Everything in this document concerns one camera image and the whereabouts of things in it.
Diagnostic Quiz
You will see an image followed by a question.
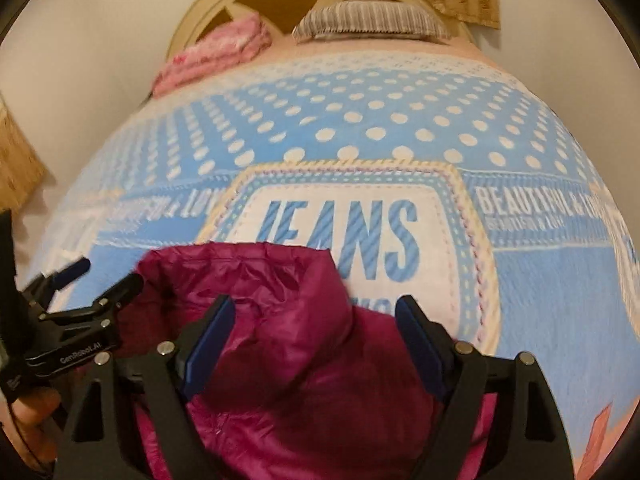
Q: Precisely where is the beige patterned curtain left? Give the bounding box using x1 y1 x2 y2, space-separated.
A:
0 101 47 214

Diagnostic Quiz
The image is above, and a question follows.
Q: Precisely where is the folded pink blanket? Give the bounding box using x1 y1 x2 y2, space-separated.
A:
152 13 272 99

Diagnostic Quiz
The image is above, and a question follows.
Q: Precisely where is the blue jeans print bedspread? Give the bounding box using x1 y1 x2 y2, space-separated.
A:
32 49 639 479

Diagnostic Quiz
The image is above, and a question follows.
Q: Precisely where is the magenta puffer jacket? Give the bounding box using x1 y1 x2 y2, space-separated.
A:
112 240 499 480

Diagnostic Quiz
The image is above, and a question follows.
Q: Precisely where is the striped grey pillow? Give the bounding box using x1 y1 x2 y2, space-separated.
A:
292 0 451 41

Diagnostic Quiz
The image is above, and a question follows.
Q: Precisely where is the person's left hand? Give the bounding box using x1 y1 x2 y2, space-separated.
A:
1 387 62 476

